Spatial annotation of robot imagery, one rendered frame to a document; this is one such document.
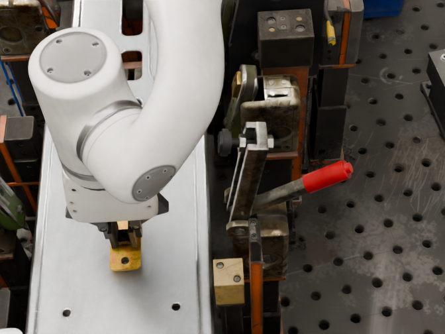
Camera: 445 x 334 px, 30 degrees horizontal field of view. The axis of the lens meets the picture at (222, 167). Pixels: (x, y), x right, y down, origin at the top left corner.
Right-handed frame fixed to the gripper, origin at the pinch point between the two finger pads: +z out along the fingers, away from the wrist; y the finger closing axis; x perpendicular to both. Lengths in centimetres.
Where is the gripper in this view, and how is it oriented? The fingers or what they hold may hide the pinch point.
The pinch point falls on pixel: (122, 229)
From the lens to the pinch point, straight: 101.3
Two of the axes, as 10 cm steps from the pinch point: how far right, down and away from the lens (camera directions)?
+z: 0.4, 5.5, 8.4
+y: -10.0, 0.6, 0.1
